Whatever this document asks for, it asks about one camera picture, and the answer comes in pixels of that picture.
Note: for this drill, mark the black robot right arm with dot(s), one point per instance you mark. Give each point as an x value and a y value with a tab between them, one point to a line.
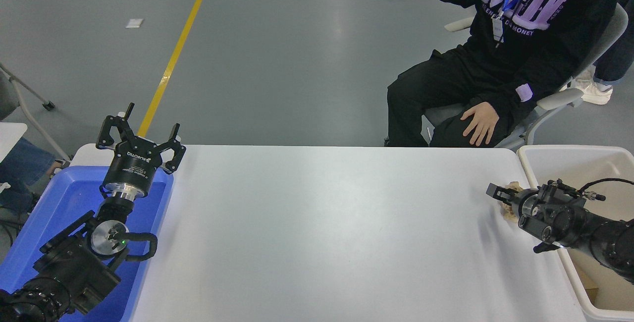
574	223

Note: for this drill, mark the small white table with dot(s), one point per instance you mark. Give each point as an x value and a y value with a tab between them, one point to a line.
10	136

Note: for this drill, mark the grey white office chair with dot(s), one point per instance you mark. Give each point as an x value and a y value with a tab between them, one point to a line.
599	39

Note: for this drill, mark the person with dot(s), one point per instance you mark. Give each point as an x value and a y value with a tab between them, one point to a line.
25	161
446	84
614	49

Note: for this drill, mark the person's left hand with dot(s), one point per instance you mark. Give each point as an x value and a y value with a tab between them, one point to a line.
481	123

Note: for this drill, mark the brown cardboard piece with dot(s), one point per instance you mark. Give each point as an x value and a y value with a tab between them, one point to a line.
588	285

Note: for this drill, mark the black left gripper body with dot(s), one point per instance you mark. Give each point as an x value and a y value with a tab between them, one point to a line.
133	166

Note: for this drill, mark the small white paper scrap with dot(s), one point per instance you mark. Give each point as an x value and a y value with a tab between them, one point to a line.
134	23

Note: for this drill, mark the grey chair with metal legs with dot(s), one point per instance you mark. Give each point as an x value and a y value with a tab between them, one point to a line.
29	91

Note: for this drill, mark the large pale plastic bin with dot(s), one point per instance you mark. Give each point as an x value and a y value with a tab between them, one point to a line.
545	163

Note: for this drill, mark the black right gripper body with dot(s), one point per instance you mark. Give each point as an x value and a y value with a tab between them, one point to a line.
526	202

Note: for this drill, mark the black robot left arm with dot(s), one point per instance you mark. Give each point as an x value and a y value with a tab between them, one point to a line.
69	267

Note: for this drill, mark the blue plastic tray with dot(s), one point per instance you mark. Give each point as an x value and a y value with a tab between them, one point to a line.
64	193

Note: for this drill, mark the tan paper ball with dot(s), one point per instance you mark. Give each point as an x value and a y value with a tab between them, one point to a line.
508	211

